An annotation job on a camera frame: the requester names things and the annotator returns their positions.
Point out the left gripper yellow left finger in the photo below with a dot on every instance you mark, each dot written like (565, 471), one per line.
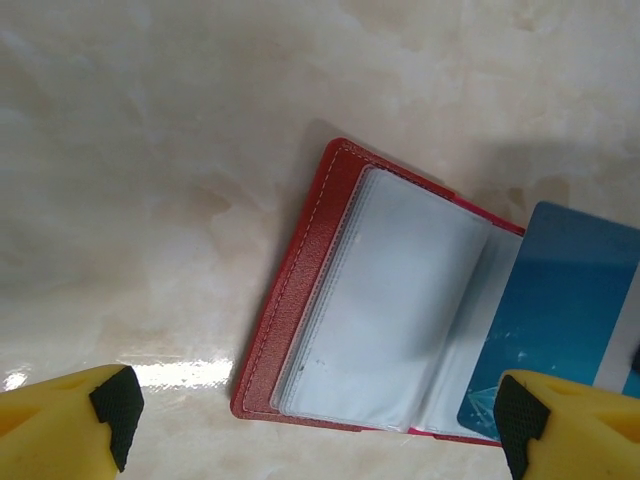
(45, 430)

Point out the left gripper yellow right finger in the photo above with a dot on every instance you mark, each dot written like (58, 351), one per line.
(590, 440)

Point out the blue VIP credit card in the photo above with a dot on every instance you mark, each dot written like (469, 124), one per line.
(550, 300)

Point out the red leather card holder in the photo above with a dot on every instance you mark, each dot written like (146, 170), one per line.
(390, 300)

